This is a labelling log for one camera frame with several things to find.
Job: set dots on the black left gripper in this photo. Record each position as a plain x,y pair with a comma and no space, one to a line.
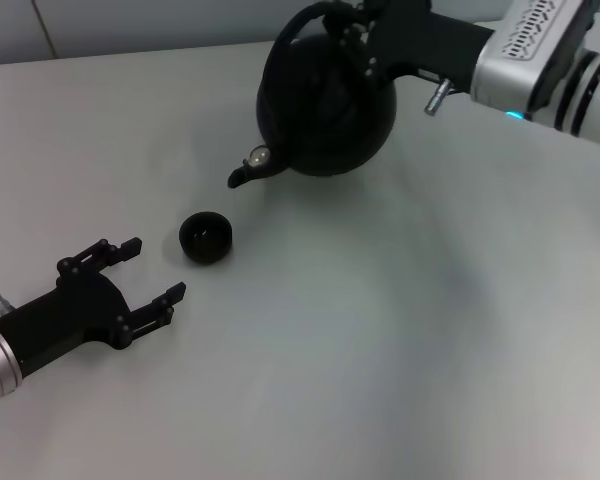
75,310

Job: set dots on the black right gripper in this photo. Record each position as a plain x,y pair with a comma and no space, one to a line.
425,40

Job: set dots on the small black teacup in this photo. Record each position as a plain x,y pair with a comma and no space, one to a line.
205,240

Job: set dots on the black round teapot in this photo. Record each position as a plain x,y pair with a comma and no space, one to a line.
325,120

